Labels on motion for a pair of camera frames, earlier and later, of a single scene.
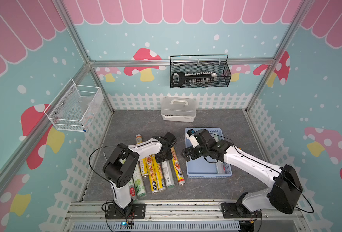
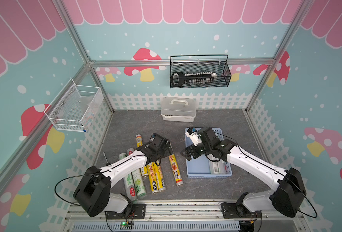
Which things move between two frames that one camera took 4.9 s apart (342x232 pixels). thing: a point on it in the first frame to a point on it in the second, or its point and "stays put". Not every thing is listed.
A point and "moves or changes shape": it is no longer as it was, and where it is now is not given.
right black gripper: [191, 149] stays put
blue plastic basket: [198, 167] stays put
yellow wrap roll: [178, 167] moves or changes shape
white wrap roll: [168, 173] to [217, 167]
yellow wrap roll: [159, 174] stays put
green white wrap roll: [132, 190] stays put
